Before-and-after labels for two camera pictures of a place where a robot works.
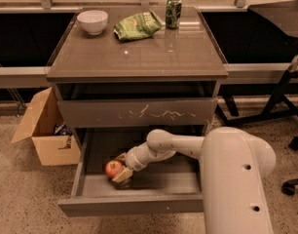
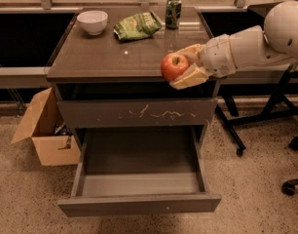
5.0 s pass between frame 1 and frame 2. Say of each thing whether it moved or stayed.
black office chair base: stayed
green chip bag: stayed
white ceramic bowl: stayed
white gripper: moved
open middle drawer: stayed
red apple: moved
